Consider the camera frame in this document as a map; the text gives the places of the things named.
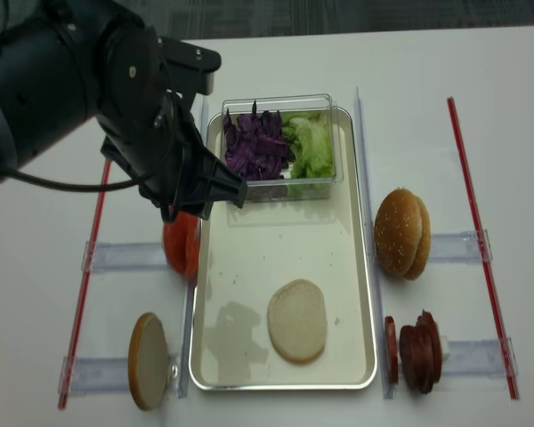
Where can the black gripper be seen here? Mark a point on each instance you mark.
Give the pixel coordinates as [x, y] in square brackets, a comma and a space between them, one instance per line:
[169, 163]

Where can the clear plastic food container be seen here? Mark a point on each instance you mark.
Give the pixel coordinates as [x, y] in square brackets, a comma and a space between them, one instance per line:
[313, 102]

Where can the green lettuce pieces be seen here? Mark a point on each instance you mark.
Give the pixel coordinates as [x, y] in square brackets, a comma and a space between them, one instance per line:
[308, 136]

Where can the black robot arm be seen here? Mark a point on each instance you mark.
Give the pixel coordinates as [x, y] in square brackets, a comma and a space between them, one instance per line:
[72, 61]

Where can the rear sesame bun top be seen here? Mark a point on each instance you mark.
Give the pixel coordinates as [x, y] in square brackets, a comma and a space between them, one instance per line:
[424, 245]

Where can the right upper clear crossbar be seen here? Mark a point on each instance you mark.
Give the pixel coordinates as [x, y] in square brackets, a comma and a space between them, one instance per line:
[463, 247]

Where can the right long clear divider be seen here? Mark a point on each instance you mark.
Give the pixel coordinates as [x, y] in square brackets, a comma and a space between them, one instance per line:
[388, 389]

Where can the clear crossbar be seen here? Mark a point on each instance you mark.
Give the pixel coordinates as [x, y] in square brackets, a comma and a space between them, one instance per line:
[484, 358]
[463, 247]
[105, 257]
[81, 376]

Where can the right lower clear crossbar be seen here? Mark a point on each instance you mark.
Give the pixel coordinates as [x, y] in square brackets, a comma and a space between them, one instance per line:
[484, 358]

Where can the front tomato slice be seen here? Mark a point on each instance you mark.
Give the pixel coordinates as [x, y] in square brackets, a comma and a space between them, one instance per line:
[174, 236]

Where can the rear tomato slice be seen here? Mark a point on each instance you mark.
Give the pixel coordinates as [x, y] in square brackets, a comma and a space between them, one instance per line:
[191, 248]

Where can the left red tape strip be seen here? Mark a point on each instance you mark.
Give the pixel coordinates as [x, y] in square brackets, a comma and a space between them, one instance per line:
[86, 284]

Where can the left lower clear crossbar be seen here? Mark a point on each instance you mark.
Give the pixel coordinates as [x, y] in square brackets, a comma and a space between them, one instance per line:
[81, 376]

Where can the thin bun bottom slice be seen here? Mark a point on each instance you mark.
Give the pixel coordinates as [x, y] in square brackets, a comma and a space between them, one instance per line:
[297, 322]

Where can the sesame bun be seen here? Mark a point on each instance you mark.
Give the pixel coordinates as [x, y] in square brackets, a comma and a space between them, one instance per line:
[424, 245]
[398, 229]

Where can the tomato slice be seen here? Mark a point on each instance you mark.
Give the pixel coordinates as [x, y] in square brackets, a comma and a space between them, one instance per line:
[191, 248]
[174, 236]

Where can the stacked dark meat slices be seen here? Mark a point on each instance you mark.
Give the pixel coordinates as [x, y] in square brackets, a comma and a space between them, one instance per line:
[421, 354]

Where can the single red sausage slice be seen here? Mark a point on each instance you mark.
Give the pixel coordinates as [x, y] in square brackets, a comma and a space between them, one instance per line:
[391, 341]

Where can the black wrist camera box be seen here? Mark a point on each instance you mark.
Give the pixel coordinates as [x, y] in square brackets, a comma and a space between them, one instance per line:
[192, 67]

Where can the right red tape strip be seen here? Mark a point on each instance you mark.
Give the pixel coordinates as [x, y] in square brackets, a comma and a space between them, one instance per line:
[511, 382]

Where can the left upper clear crossbar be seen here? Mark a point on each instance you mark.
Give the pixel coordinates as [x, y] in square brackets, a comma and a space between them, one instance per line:
[105, 257]

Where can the front sesame bun top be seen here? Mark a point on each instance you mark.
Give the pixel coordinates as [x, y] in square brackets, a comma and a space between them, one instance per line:
[398, 229]

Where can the white metal tray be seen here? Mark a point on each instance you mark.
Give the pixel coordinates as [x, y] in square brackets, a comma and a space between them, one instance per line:
[247, 254]

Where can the shredded purple cabbage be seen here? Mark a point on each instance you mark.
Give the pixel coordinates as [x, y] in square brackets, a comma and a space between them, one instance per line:
[256, 150]

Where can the red tape strip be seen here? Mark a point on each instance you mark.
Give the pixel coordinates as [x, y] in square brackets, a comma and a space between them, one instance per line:
[511, 382]
[86, 284]

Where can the large bun bottom half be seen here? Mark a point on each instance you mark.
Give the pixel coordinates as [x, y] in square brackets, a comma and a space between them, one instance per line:
[148, 362]

